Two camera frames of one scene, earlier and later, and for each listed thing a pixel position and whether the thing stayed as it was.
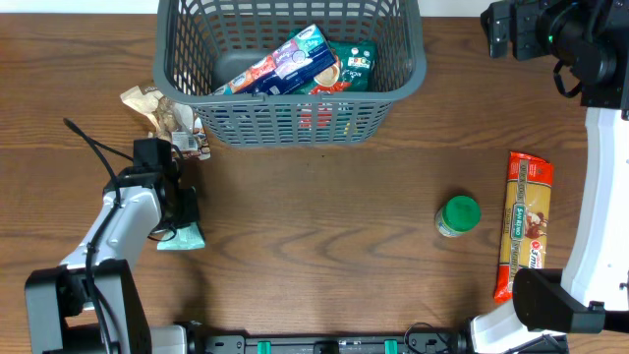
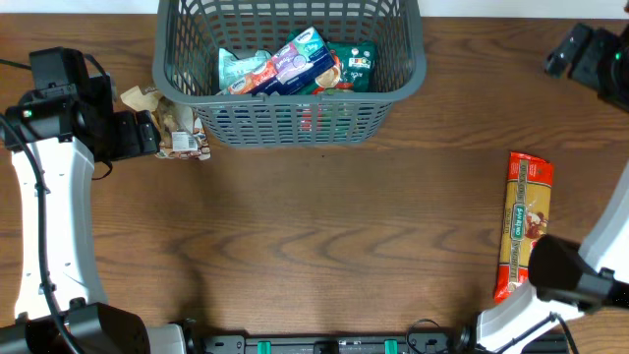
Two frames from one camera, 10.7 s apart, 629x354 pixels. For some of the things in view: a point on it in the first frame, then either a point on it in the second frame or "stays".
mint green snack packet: (189, 237) → (231, 68)
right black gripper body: (498, 29) → (576, 51)
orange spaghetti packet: (528, 195) stays
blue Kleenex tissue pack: (286, 67) stays
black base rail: (200, 342) stays
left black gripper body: (187, 207) → (145, 132)
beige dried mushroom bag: (174, 122) stays
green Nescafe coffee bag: (353, 72) stays
